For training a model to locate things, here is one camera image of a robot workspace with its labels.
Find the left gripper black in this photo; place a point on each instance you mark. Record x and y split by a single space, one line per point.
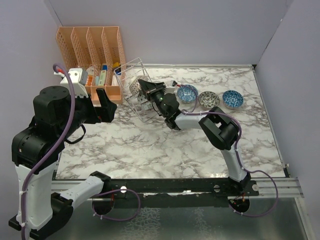
106 112

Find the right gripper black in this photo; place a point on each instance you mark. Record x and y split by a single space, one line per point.
146 86

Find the brown patterned bowl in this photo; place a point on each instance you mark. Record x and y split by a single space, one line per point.
135 86

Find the black white patterned bowl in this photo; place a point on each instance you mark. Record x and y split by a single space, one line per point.
142 99

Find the white wire dish rack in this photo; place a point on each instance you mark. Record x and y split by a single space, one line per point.
127 76

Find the red patterned white bowl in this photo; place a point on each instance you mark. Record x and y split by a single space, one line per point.
146 106

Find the light blue patterned bowl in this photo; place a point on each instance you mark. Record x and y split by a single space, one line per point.
187 93

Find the pink patterned bowl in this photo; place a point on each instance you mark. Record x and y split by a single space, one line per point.
208 100

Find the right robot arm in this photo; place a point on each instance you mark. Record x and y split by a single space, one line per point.
222 131

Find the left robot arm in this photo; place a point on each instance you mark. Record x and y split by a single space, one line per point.
35 153

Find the orange plastic file organizer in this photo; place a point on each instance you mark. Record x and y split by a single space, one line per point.
94 46

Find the blue triangle patterned bowl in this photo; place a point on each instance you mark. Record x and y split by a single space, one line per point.
232 99

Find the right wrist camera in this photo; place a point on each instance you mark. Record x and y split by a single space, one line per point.
172 87

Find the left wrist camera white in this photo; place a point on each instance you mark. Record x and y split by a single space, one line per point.
78 78

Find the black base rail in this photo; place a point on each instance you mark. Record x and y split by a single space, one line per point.
173 192

